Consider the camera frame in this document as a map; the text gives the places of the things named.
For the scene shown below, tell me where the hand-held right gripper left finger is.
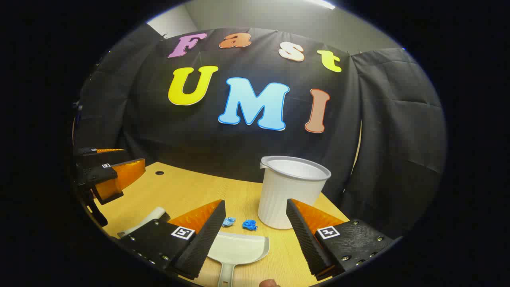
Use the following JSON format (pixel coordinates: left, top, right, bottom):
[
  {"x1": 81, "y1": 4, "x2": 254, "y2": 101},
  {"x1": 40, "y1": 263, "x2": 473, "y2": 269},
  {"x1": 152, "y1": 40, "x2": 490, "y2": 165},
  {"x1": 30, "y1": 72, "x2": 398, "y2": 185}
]
[{"x1": 118, "y1": 199, "x2": 226, "y2": 280}]

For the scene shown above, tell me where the small grey broom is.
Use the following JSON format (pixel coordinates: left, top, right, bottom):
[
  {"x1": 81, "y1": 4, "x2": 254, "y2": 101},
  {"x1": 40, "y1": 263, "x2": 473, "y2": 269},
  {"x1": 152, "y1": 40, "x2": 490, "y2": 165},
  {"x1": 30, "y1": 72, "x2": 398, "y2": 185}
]
[{"x1": 118, "y1": 207, "x2": 170, "y2": 238}]

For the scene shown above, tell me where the grey plastic dustpan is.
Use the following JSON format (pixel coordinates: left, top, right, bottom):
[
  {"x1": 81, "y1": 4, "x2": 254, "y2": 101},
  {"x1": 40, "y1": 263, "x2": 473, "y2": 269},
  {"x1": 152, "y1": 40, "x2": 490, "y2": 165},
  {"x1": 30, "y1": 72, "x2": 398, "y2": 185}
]
[{"x1": 207, "y1": 232, "x2": 270, "y2": 287}]

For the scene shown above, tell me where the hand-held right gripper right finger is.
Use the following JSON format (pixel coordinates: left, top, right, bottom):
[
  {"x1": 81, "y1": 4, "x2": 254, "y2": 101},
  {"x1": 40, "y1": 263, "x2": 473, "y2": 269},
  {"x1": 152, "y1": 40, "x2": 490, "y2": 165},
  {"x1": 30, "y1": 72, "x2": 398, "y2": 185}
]
[{"x1": 286, "y1": 198, "x2": 396, "y2": 282}]

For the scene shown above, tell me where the white ribbed garbage bin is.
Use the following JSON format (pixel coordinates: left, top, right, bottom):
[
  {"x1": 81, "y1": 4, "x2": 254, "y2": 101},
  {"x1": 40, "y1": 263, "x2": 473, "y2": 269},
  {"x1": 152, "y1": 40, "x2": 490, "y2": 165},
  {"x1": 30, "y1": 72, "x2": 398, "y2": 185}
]
[{"x1": 258, "y1": 155, "x2": 332, "y2": 230}]

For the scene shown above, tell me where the wooden desktop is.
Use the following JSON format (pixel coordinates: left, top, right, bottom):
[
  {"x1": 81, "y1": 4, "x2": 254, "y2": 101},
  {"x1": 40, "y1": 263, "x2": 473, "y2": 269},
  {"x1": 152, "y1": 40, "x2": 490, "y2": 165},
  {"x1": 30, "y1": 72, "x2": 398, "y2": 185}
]
[{"x1": 94, "y1": 161, "x2": 351, "y2": 287}]

